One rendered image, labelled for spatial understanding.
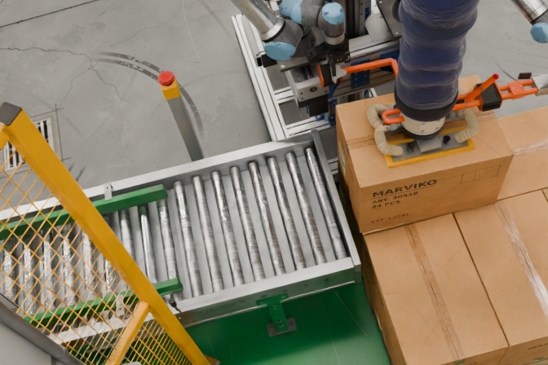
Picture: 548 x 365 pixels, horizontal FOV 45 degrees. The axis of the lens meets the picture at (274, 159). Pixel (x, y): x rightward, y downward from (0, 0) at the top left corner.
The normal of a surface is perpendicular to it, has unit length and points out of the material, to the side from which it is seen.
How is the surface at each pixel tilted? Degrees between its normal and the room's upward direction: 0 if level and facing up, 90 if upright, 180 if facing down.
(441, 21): 98
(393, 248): 0
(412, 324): 0
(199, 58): 0
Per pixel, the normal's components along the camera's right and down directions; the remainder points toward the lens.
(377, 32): -0.11, -0.52
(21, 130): 0.90, 0.31
